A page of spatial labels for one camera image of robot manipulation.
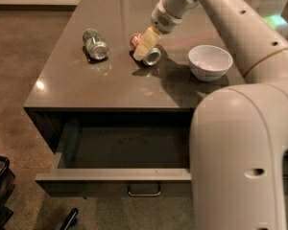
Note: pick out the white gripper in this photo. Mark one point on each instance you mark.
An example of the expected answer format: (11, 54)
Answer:
(165, 19)

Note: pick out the black chair leg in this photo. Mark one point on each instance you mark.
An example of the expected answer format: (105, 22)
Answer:
(71, 219)

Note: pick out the red coke can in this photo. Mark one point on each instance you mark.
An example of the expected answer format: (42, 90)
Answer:
(140, 52)

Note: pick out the white bowl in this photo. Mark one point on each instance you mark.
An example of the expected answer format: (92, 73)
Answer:
(208, 62)

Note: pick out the green soda can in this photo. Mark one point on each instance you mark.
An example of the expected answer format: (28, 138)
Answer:
(95, 45)

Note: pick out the metal drawer handle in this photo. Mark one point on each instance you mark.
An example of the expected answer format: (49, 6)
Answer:
(143, 190)

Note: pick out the open grey top drawer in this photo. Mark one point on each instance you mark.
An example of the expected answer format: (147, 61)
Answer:
(93, 161)

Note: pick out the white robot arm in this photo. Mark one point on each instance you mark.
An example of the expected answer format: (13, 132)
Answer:
(238, 134)

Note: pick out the black cart with items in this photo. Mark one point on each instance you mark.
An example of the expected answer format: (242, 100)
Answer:
(7, 178)

